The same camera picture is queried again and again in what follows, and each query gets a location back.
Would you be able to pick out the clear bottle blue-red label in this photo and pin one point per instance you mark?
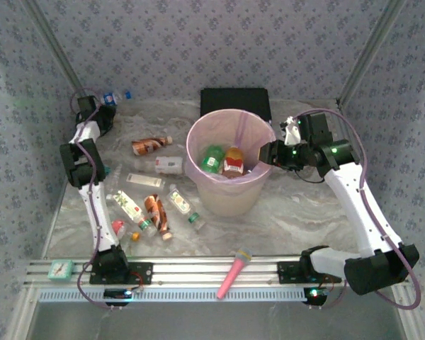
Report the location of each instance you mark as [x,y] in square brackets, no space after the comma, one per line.
[110,98]

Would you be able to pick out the yellow red label bottle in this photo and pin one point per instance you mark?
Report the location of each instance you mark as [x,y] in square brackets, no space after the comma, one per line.
[233,163]

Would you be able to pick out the brown orange label bottle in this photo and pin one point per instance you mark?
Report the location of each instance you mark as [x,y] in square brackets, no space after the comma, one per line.
[148,145]
[157,216]

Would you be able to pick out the green plastic bottle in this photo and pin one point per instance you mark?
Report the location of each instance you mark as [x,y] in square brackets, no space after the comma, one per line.
[212,159]

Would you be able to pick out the pink-lined trash bin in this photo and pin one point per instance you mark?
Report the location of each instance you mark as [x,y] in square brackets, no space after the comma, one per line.
[216,127]

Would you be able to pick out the beige plastic waste bin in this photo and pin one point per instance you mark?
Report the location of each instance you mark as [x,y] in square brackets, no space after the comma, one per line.
[230,202]

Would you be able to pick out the white packet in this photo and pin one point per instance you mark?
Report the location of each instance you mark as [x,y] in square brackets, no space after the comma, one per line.
[143,180]

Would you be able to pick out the white label plastic bottle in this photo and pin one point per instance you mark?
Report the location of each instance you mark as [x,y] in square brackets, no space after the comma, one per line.
[168,165]

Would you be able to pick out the clear bottle green-white label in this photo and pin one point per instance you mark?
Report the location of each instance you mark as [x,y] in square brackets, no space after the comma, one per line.
[129,207]

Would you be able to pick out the pink label bottle orange cap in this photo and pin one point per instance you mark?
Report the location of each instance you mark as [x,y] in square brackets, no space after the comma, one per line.
[122,228]

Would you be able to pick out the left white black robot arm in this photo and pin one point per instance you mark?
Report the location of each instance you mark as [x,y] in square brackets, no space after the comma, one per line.
[99,216]

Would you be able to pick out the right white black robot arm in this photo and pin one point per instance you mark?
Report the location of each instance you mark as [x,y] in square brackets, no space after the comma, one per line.
[357,212]

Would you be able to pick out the black flat box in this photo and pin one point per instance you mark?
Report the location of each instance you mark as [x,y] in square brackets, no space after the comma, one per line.
[233,101]

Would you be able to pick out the clear unlabelled plastic bottle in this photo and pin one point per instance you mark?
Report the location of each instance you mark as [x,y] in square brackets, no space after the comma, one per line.
[116,178]

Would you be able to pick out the clear bottle yellow-green label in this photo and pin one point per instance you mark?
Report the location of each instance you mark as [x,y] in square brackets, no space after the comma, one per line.
[180,202]

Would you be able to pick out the pink toy microphone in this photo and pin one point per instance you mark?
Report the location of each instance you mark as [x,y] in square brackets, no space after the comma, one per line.
[233,272]

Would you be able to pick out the small mint green clock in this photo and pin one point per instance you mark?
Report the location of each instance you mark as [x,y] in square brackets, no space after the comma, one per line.
[60,270]

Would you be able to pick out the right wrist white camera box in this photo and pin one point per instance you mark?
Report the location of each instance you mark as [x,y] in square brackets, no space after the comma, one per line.
[291,132]

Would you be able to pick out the aluminium frame post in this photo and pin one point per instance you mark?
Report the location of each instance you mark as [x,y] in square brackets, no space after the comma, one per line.
[58,53]
[370,53]

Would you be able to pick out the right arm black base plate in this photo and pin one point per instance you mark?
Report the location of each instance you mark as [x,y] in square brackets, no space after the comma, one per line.
[288,272]

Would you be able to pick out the aluminium mounting rail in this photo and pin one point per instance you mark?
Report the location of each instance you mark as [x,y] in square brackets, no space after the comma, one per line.
[205,271]

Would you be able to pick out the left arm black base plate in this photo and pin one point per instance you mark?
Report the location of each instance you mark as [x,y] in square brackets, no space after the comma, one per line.
[141,272]

